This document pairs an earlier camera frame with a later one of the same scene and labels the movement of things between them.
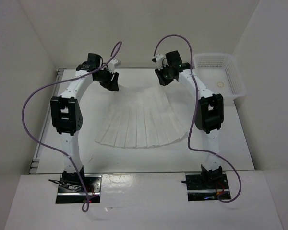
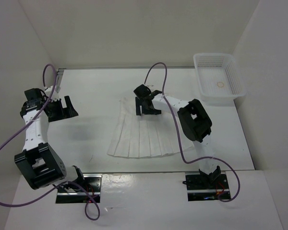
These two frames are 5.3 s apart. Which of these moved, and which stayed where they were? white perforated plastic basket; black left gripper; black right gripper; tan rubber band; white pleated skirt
Moved: white pleated skirt; black left gripper; black right gripper
Stayed: tan rubber band; white perforated plastic basket
